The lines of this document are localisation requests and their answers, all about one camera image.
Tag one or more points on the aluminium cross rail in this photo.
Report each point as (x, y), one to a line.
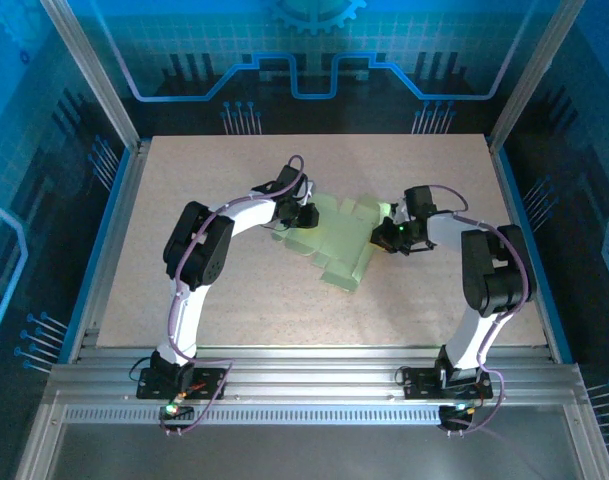
(309, 375)

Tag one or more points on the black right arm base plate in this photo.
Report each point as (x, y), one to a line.
(419, 385)

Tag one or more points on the aluminium corner post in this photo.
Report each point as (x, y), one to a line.
(91, 75)
(534, 70)

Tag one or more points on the light green paper box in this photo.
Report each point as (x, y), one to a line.
(334, 235)

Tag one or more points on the aluminium side rail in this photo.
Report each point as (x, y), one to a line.
(531, 260)
(109, 260)

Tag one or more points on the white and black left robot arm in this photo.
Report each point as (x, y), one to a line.
(184, 320)

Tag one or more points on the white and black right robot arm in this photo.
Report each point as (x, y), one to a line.
(471, 332)

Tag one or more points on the small circuit board with LED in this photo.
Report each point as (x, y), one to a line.
(176, 411)
(459, 411)

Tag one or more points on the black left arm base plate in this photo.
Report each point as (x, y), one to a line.
(209, 382)

